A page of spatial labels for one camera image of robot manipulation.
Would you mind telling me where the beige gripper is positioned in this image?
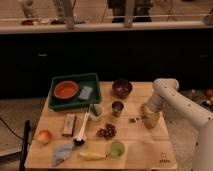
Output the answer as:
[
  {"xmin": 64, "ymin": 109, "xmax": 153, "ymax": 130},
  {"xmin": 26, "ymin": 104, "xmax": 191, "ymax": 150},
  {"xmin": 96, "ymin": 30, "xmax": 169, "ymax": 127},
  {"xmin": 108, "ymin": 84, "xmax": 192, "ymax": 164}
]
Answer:
[{"xmin": 141, "ymin": 104, "xmax": 160, "ymax": 129}]

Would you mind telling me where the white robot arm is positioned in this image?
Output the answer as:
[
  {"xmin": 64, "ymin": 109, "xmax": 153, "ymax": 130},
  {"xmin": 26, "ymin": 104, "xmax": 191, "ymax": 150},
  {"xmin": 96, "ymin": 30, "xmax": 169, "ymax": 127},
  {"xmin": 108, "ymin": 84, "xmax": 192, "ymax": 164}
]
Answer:
[{"xmin": 141, "ymin": 78, "xmax": 213, "ymax": 171}]

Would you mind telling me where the small metal cup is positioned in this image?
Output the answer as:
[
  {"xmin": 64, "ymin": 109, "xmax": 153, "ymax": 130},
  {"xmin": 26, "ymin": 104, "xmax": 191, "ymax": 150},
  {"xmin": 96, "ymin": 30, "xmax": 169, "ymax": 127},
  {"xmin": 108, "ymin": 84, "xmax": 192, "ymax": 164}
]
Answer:
[{"xmin": 112, "ymin": 101, "xmax": 124, "ymax": 117}]

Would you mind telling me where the white cup with green item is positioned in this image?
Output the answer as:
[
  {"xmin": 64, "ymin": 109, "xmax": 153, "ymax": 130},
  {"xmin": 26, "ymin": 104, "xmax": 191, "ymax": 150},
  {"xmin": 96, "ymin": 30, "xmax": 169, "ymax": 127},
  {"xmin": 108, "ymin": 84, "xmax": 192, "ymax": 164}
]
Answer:
[{"xmin": 89, "ymin": 104, "xmax": 103, "ymax": 122}]

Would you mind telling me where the dark red bowl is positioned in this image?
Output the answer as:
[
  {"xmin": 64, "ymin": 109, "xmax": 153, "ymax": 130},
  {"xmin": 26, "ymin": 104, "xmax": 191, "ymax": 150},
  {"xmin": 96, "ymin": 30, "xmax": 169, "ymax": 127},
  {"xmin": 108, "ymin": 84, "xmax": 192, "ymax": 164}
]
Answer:
[{"xmin": 112, "ymin": 79, "xmax": 133, "ymax": 99}]

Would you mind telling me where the bunch of red grapes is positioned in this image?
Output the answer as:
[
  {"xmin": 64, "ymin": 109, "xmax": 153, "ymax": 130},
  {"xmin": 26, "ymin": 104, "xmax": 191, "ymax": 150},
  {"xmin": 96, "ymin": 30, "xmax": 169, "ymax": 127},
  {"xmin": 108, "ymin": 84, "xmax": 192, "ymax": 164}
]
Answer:
[{"xmin": 96, "ymin": 124, "xmax": 116, "ymax": 139}]

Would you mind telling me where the grey sponge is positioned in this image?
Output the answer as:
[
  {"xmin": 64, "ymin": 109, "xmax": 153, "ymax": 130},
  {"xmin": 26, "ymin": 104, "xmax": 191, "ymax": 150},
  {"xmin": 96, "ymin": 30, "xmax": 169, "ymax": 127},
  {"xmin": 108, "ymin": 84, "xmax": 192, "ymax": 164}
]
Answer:
[{"xmin": 78, "ymin": 86, "xmax": 93, "ymax": 100}]

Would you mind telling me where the yellow banana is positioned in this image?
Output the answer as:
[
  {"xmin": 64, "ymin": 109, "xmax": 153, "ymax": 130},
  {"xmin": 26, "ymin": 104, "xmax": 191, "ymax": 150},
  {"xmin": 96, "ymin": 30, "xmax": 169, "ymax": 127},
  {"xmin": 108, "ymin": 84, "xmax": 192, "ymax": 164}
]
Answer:
[{"xmin": 79, "ymin": 152, "xmax": 107, "ymax": 160}]

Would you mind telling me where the green plastic tray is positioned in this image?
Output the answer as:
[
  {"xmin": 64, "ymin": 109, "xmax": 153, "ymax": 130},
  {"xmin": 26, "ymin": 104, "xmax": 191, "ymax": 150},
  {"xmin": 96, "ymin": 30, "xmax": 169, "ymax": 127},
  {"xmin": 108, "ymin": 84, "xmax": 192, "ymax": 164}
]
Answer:
[{"xmin": 48, "ymin": 73, "xmax": 102, "ymax": 111}]

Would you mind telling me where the wooden block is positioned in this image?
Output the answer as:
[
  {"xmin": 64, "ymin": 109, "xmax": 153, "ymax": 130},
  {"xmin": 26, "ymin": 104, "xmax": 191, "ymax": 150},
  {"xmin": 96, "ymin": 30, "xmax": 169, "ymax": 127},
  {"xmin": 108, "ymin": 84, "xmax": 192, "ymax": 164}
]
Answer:
[{"xmin": 62, "ymin": 114, "xmax": 76, "ymax": 136}]

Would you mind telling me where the orange bowl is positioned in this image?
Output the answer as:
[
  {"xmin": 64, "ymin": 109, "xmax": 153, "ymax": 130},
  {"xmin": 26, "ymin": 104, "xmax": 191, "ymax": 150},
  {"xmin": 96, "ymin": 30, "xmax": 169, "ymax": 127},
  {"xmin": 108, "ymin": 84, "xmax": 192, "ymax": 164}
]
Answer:
[{"xmin": 53, "ymin": 80, "xmax": 78, "ymax": 100}]

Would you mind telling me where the grey blue cloth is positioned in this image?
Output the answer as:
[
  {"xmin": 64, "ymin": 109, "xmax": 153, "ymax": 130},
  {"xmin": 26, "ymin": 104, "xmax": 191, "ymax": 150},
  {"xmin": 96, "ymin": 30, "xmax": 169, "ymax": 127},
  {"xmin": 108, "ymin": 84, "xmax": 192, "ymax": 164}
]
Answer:
[{"xmin": 52, "ymin": 143, "xmax": 74, "ymax": 166}]

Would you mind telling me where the red apple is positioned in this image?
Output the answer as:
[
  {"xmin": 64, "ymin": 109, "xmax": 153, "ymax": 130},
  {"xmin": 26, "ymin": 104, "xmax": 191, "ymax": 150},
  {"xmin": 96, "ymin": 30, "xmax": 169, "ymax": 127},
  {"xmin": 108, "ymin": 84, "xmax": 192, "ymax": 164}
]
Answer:
[{"xmin": 36, "ymin": 130, "xmax": 52, "ymax": 145}]

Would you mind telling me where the black pole stand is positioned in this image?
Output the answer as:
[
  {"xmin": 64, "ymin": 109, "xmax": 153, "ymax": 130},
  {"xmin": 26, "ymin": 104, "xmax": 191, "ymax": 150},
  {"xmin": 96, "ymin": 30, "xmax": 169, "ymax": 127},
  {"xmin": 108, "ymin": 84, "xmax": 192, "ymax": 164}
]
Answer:
[{"xmin": 19, "ymin": 120, "xmax": 31, "ymax": 171}]

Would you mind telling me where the white handled brush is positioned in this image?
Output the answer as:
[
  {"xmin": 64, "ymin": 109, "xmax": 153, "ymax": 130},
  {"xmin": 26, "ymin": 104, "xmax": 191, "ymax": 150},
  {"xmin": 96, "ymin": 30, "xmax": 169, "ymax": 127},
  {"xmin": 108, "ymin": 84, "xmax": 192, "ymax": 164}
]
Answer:
[{"xmin": 74, "ymin": 110, "xmax": 89, "ymax": 146}]

